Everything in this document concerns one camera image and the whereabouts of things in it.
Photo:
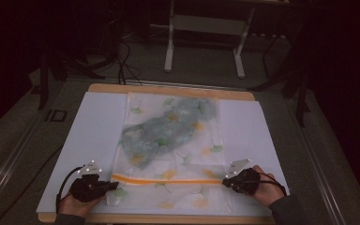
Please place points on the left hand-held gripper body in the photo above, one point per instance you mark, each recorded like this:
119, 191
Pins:
86, 187

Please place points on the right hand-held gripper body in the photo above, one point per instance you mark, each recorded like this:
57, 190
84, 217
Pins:
247, 182

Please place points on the translucent leaf-print zipper bag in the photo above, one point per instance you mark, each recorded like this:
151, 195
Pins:
193, 156

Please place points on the person's left hand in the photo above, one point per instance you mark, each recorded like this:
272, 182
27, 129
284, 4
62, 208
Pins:
75, 206

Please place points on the person's right hand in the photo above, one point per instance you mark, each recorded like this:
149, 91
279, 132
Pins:
270, 190

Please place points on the white table mat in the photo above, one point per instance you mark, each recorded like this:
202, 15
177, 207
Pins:
97, 131

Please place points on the blue-green cloth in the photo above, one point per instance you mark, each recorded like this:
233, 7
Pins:
165, 131

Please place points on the black metal stand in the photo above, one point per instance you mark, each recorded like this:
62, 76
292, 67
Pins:
43, 81
300, 93

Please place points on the metal floor rail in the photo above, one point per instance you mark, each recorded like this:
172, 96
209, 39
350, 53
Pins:
322, 175
9, 168

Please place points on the black floor bracket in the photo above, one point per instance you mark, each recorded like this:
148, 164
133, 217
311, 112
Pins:
56, 115

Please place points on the white metal desk frame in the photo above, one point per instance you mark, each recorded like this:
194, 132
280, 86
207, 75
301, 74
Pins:
169, 47

